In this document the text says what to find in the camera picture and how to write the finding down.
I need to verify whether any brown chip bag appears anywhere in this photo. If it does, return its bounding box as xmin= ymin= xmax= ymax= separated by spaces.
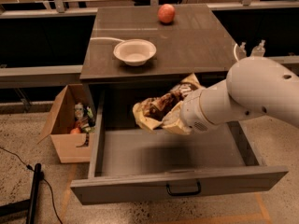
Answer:
xmin=133 ymin=74 xmax=203 ymax=135

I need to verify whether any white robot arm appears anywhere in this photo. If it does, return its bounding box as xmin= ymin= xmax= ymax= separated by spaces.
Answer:
xmin=180 ymin=57 xmax=299 ymax=133

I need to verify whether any white paper bowl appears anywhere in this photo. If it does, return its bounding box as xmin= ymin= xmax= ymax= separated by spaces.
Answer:
xmin=113 ymin=39 xmax=157 ymax=66

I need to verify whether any dark grey cabinet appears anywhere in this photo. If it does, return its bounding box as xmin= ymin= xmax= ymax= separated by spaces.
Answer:
xmin=80 ymin=4 xmax=235 ymax=111

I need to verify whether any open grey drawer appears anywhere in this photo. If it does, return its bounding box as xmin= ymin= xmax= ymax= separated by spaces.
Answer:
xmin=71 ymin=91 xmax=288 ymax=204

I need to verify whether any green snack packet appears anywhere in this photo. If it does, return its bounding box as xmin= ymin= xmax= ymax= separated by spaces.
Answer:
xmin=80 ymin=107 xmax=95 ymax=133

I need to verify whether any red fruit in box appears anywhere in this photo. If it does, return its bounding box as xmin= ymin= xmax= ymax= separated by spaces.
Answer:
xmin=70 ymin=128 xmax=81 ymax=134

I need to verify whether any cardboard box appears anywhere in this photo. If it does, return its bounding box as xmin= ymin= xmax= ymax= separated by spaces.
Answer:
xmin=38 ymin=84 xmax=94 ymax=163

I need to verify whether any red apple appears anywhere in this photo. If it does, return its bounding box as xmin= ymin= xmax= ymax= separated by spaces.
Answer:
xmin=158 ymin=4 xmax=175 ymax=24

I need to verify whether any black metal stand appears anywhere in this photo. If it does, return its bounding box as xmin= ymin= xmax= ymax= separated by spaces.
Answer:
xmin=0 ymin=163 xmax=43 ymax=224

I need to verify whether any black drawer handle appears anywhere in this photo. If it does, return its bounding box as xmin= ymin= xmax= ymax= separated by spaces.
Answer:
xmin=165 ymin=181 xmax=202 ymax=197

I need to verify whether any black floor cable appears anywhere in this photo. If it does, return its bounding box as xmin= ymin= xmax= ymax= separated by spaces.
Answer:
xmin=0 ymin=146 xmax=64 ymax=224

